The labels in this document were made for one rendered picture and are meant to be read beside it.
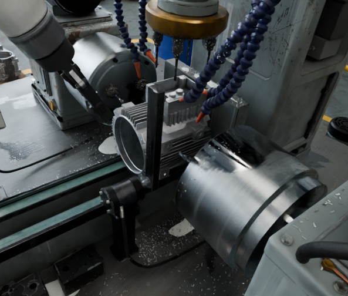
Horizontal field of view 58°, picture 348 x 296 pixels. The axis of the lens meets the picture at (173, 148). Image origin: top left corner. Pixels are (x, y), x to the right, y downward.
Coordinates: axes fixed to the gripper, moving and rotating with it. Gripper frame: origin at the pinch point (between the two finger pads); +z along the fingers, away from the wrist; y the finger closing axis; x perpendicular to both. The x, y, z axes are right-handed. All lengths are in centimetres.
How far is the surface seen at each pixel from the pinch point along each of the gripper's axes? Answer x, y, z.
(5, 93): 23, 75, 22
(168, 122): -9.9, -10.8, 7.6
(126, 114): -3.5, -4.7, 2.2
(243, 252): -0.7, -45.3, 6.3
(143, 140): -2.2, -12.9, 3.9
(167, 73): -21.9, 7.3, 11.6
